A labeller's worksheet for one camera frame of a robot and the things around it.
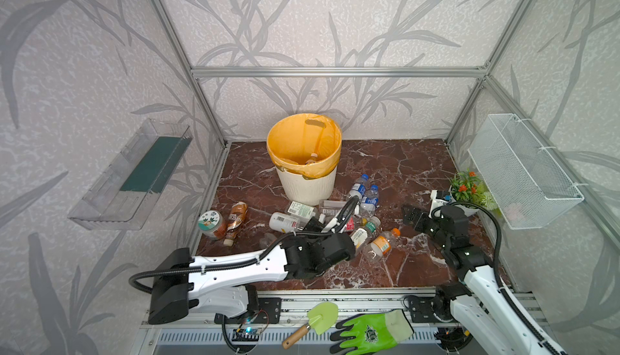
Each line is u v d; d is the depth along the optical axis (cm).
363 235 85
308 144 99
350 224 87
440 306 65
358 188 97
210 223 84
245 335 72
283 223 87
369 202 94
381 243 82
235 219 89
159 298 41
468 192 84
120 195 64
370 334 68
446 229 62
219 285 43
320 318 72
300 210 92
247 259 46
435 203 72
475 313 57
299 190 86
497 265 53
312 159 102
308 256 53
